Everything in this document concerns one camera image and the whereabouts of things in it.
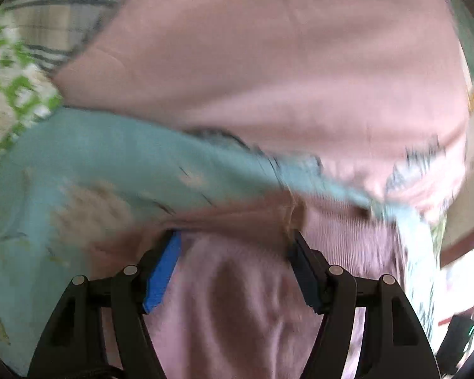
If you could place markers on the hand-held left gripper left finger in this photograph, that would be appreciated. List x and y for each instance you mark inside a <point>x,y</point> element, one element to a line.
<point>164,272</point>

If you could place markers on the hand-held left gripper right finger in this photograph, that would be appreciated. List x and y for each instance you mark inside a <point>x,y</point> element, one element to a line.
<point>304,276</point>

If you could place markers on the mauve knit sweater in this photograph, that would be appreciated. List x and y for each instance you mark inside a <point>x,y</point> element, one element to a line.
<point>229,304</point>

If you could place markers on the teal floral bedsheet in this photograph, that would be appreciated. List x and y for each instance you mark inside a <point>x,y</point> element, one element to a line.
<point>83,158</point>

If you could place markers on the pink cloth garment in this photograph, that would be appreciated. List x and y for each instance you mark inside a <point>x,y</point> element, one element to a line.
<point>260,67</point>

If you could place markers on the green checked pillow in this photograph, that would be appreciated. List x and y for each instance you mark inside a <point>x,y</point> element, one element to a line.
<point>8,98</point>

